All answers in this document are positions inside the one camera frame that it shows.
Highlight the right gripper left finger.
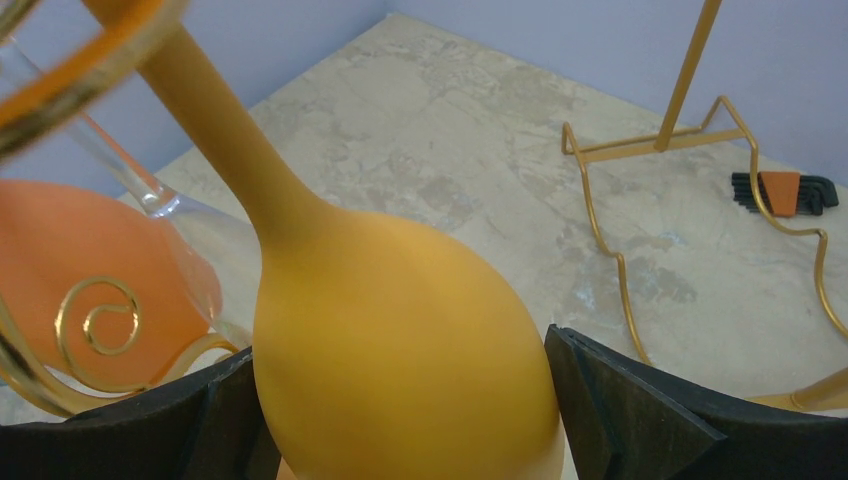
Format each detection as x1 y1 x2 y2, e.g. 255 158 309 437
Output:
1 349 281 479

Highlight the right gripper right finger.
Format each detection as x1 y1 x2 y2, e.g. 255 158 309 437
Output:
544 325 847 479

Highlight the orange plastic goblet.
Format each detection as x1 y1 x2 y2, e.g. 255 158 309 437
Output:
1 179 209 386

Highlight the yellow goblet front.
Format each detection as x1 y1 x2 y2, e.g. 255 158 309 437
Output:
79 0 566 480

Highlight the clear glass front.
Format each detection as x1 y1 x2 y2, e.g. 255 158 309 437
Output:
0 36 266 349

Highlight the small orange black object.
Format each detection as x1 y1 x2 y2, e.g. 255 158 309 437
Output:
757 171 840 218

